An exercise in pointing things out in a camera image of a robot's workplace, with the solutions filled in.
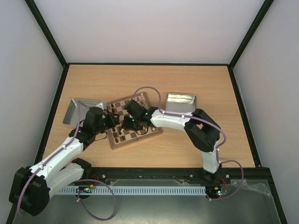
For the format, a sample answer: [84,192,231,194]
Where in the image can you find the purple looped floor cable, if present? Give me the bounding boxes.
[78,179,116,221]

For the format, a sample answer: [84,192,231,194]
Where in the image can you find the dark chess pieces group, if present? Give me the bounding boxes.
[107,102,124,149]

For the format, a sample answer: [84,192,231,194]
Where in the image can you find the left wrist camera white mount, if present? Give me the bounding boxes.
[96,101,107,112]

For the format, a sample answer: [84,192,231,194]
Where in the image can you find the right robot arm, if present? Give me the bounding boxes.
[122,100,221,183]

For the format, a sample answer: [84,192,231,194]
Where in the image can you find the gold metal tin tray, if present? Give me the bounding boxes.
[166,93,197,113]

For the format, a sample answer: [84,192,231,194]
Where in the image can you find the light blue slotted cable duct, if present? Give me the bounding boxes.
[57,186,206,196]

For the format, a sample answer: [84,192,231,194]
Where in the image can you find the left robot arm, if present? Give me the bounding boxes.
[9,107,119,216]

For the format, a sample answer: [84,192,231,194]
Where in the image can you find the white pieces on board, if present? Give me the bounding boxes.
[140,92,154,128]

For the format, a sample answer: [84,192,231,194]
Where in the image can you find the wooden chess board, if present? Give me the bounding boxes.
[107,96,163,150]

